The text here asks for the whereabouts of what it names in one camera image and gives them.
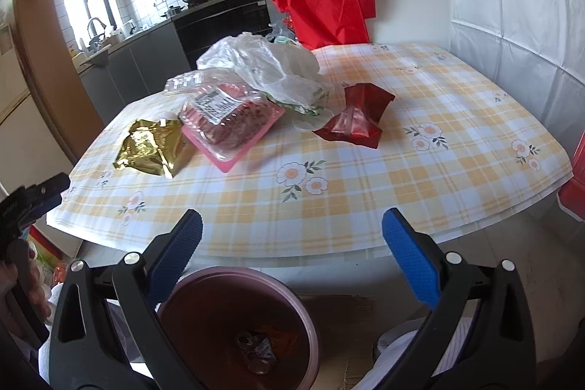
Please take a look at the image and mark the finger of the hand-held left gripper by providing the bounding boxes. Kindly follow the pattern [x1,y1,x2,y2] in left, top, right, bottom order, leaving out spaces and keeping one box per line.
[18,172,70,218]

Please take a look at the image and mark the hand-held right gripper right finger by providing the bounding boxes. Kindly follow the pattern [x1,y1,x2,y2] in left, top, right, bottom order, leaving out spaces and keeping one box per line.
[381,207,536,390]

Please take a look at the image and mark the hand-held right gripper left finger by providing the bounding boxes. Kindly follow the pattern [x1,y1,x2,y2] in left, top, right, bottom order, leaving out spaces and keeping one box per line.
[49,208,204,390]

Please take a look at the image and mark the maroon plastic bin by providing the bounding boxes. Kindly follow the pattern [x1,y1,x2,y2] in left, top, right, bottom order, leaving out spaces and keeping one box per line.
[158,266,317,390]

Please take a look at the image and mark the gold foil packet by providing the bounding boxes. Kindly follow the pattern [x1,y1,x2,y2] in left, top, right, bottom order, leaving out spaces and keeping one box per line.
[113,119,186,179]

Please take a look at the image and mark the pink meat tray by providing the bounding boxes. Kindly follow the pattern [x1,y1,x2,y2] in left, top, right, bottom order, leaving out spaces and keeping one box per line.
[178,82,285,174]

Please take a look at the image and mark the red foil packet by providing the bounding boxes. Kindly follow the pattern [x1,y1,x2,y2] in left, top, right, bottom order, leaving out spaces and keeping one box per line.
[313,83,396,149]

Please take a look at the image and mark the clear plastic container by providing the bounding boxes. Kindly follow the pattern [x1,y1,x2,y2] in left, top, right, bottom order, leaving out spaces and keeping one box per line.
[163,68,257,98]

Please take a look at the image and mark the white plastic bag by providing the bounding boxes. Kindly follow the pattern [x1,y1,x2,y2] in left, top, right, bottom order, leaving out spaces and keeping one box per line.
[196,32,334,117]

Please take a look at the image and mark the person's left hand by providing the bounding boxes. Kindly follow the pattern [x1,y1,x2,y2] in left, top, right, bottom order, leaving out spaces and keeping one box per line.
[26,246,52,321]

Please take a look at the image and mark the green printed bag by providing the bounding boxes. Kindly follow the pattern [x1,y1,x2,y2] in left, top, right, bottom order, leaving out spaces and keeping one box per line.
[27,230,69,287]

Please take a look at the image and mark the yellow checked floral tablecloth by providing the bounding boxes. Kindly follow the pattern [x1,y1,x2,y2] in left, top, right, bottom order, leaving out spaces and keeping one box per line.
[46,43,574,258]

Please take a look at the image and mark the cream refrigerator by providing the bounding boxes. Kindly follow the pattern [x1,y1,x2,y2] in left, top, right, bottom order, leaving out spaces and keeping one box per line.
[0,22,76,199]

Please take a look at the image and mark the silver crumpled wrapper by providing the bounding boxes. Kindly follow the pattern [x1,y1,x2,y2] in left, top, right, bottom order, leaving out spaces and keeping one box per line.
[235,333,278,375]

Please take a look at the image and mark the orange wrapper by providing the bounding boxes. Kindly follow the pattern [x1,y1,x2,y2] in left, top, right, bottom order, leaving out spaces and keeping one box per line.
[258,325,299,355]

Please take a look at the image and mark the grey lower cabinets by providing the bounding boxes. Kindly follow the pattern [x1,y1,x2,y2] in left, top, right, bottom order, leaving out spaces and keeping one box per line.
[75,20,193,126]

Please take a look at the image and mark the green printed white wrapper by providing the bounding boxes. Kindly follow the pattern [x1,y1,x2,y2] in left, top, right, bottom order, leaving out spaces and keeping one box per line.
[269,92,334,132]

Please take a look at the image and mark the chrome kitchen faucet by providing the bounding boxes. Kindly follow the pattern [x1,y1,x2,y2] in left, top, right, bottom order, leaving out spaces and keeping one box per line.
[87,18,109,49]

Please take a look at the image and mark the red plastic stool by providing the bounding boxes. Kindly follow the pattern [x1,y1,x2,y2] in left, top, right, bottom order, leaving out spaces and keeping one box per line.
[556,134,585,223]

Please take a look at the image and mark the kitchen window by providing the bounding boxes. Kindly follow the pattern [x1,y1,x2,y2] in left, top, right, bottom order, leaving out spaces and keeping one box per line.
[58,0,115,53]

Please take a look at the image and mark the black oven range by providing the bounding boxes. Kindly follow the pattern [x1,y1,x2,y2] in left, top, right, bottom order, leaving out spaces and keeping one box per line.
[173,0,272,68]

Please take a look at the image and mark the bundle of plastic bags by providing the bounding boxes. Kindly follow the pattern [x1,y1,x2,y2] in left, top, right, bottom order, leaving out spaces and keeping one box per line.
[265,18,299,46]

